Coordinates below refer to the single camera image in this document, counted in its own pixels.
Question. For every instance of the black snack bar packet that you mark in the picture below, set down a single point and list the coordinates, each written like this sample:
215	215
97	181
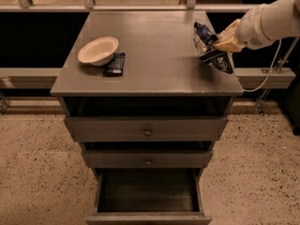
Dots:
115	66

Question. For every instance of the round brass knob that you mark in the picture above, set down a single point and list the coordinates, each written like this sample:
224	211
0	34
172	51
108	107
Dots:
147	132
148	162

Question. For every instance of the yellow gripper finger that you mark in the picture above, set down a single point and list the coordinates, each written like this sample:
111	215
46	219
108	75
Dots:
229	31
229	45

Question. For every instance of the round brass top knob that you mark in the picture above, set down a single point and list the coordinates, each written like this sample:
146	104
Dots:
147	132

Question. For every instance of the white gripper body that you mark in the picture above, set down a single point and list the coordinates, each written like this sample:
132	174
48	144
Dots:
250	29

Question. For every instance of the metal railing frame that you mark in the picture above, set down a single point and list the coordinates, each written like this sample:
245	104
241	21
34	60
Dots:
43	77

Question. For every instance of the grey middle drawer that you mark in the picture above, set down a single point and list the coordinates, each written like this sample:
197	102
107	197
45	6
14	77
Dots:
136	158

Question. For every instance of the grey wooden drawer cabinet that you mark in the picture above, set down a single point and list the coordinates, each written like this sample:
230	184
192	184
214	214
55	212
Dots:
163	76

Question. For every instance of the white paper bowl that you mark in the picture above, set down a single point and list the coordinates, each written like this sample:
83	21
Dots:
99	51

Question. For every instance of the grey open bottom drawer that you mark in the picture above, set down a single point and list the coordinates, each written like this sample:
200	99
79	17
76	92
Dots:
148	197

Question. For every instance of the round brass middle knob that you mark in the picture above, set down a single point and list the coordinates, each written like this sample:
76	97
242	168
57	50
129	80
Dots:
148	162

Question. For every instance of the grey top drawer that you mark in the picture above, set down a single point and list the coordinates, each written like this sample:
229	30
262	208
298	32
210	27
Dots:
130	129

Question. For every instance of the blue chip bag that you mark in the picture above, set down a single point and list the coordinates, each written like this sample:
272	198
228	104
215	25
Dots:
204	41

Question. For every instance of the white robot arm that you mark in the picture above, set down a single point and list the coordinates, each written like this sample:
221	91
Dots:
281	19

